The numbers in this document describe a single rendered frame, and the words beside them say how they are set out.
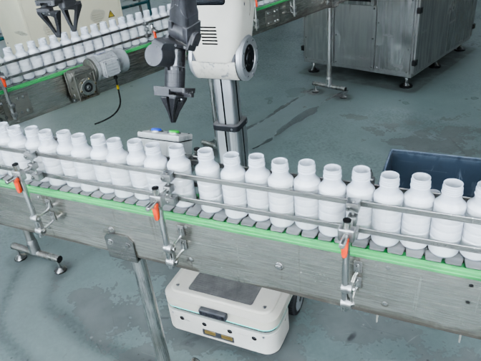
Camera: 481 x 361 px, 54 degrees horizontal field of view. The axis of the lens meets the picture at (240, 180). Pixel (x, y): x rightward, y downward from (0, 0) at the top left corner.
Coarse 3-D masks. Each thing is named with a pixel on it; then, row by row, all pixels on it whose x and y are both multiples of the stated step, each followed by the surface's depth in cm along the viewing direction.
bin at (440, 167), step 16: (400, 160) 151; (416, 160) 149; (432, 160) 147; (448, 160) 145; (464, 160) 143; (480, 160) 141; (400, 176) 154; (432, 176) 150; (448, 176) 148; (464, 176) 146; (480, 176) 144; (464, 192) 148
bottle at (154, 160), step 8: (152, 144) 120; (152, 152) 118; (160, 152) 119; (144, 160) 121; (152, 160) 119; (160, 160) 119; (152, 168) 119; (160, 168) 119; (152, 176) 120; (152, 184) 121; (160, 184) 121; (160, 192) 122
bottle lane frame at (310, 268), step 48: (0, 192) 147; (48, 192) 137; (96, 240) 140; (144, 240) 130; (192, 240) 123; (240, 240) 116; (288, 240) 109; (288, 288) 117; (336, 288) 111; (384, 288) 105; (432, 288) 100; (480, 288) 95; (480, 336) 101
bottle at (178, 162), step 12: (180, 144) 118; (180, 156) 116; (168, 168) 118; (180, 168) 116; (180, 180) 118; (192, 180) 120; (180, 192) 120; (192, 192) 121; (180, 204) 122; (192, 204) 123
